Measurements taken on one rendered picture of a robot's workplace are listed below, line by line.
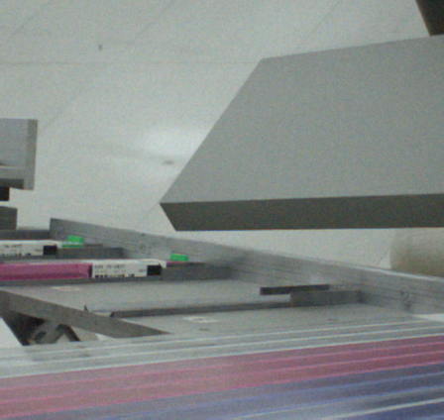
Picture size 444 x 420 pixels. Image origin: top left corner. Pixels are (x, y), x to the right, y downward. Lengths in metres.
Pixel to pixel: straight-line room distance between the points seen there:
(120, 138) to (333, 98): 1.55
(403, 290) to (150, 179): 1.79
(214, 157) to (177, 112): 1.48
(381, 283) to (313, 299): 0.05
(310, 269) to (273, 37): 2.03
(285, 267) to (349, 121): 0.39
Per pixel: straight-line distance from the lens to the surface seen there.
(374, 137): 1.07
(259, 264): 0.76
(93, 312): 0.59
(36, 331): 1.00
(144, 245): 0.84
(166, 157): 2.50
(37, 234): 0.93
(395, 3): 2.64
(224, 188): 1.11
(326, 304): 0.69
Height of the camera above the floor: 1.16
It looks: 31 degrees down
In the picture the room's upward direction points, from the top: 31 degrees counter-clockwise
